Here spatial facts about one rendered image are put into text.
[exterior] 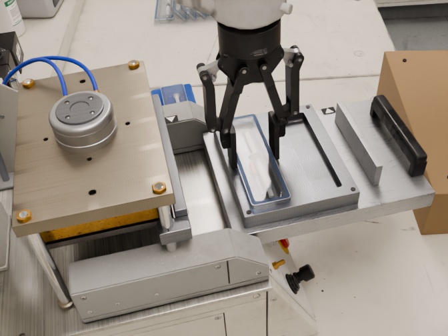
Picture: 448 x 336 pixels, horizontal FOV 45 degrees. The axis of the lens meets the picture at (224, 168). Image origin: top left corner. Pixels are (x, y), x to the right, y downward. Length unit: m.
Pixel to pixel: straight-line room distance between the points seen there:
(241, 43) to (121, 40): 0.96
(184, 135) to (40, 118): 0.25
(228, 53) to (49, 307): 0.41
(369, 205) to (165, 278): 0.30
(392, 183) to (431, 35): 2.24
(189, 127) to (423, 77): 0.53
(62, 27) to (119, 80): 0.82
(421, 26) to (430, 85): 1.92
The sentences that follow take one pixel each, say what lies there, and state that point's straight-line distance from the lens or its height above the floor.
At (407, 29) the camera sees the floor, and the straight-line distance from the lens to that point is 3.05.
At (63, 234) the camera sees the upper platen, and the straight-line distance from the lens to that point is 0.70.
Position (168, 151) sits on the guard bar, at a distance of 0.74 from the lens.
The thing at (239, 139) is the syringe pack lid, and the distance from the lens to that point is 0.83.
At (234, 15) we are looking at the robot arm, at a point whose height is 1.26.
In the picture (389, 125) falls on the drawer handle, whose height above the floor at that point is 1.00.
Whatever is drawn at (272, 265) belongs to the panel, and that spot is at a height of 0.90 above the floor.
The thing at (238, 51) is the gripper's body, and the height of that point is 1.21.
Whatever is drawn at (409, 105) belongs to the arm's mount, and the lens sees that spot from 1.12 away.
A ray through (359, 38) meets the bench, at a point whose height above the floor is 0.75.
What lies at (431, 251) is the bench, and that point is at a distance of 1.04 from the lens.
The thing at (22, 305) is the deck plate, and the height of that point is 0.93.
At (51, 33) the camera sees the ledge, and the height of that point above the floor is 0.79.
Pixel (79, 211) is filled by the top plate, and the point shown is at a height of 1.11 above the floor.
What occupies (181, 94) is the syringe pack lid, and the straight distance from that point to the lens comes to 1.30.
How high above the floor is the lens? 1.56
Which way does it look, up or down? 46 degrees down
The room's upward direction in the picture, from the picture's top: 5 degrees counter-clockwise
